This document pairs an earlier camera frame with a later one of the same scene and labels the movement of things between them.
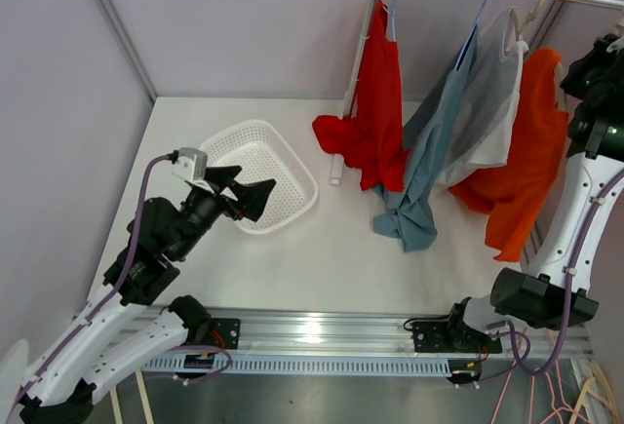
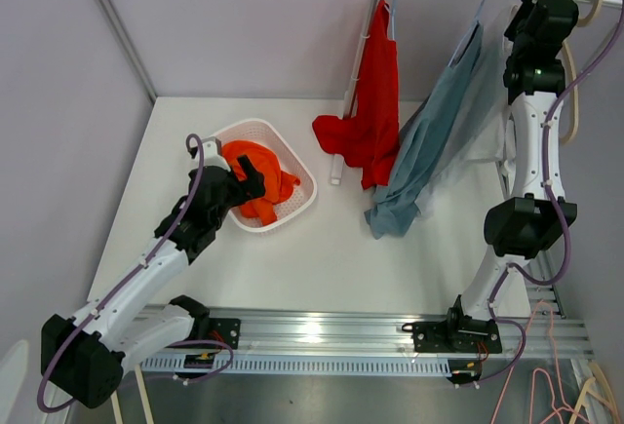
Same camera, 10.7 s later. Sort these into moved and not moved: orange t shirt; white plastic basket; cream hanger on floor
Moved: orange t shirt
Not moved: cream hanger on floor; white plastic basket
